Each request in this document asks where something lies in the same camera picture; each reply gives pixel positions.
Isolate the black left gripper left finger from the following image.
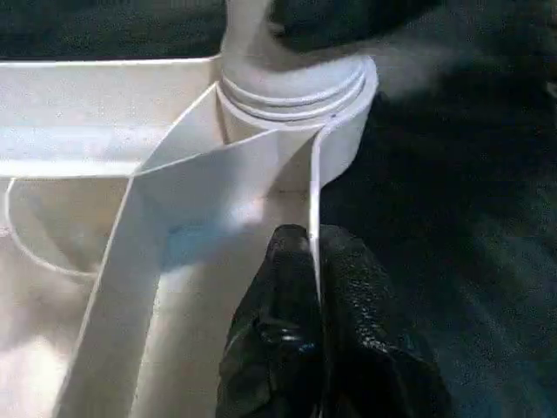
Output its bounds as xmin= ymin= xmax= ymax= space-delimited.
xmin=217 ymin=224 xmax=325 ymax=418

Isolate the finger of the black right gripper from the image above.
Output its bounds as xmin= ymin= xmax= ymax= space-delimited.
xmin=269 ymin=0 xmax=419 ymax=56

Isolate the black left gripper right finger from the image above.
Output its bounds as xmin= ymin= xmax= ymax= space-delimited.
xmin=319 ymin=225 xmax=453 ymax=418

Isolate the white plastic table leg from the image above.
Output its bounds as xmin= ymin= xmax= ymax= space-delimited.
xmin=219 ymin=0 xmax=371 ymax=121

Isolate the white plastic table top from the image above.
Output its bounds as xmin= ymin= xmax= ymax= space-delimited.
xmin=0 ymin=54 xmax=379 ymax=418

